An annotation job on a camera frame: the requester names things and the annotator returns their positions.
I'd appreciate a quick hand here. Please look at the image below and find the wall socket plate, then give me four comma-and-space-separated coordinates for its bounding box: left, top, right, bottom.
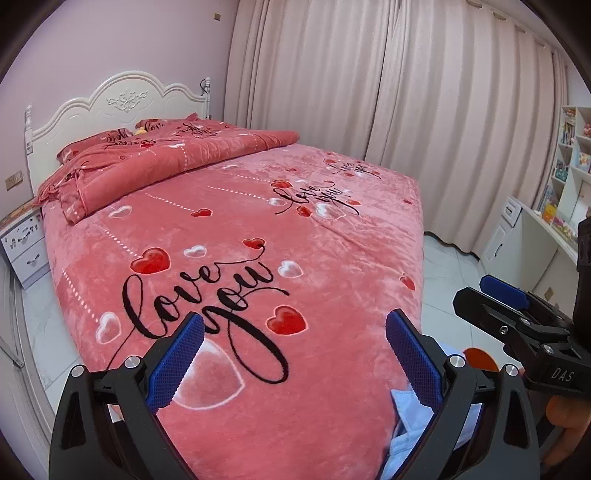
5, 171, 23, 191

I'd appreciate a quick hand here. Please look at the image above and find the pink heart bed blanket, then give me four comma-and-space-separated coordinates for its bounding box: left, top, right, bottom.
42, 144, 423, 479

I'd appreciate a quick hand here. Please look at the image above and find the beige pleated curtain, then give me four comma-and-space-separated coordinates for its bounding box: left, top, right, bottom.
223, 1, 568, 255

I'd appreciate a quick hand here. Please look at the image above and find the black tracking camera box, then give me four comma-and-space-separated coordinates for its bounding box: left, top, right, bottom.
573, 217, 591, 326

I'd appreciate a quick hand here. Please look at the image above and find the white nightstand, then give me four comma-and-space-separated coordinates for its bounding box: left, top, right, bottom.
1, 200, 49, 289

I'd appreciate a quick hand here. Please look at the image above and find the folded red quilt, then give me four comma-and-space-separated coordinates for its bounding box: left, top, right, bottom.
35, 114, 300, 224

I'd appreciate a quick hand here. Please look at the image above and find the white carved headboard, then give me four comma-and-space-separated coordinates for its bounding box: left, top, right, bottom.
24, 70, 211, 192

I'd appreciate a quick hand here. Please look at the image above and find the light blue trash bag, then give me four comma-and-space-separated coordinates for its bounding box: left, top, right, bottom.
378, 340, 484, 480

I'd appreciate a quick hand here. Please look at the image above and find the white bookshelf with books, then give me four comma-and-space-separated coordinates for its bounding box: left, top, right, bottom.
535, 106, 591, 245

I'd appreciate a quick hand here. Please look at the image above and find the red pillow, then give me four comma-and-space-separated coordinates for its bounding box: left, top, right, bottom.
56, 128, 133, 165

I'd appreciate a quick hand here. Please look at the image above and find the person's right hand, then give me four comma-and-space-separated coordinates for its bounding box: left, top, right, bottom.
544, 396, 591, 467

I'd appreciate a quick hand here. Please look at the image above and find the white desk cabinet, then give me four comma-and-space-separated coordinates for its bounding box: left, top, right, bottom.
480, 197, 578, 315

